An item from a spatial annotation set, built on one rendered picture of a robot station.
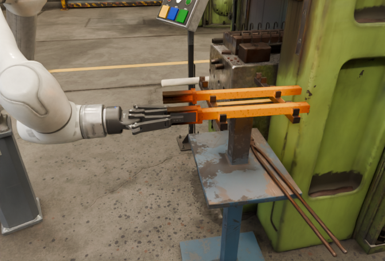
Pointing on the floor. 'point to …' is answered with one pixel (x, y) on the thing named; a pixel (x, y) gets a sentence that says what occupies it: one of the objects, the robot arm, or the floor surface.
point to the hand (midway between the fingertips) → (183, 115)
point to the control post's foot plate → (183, 142)
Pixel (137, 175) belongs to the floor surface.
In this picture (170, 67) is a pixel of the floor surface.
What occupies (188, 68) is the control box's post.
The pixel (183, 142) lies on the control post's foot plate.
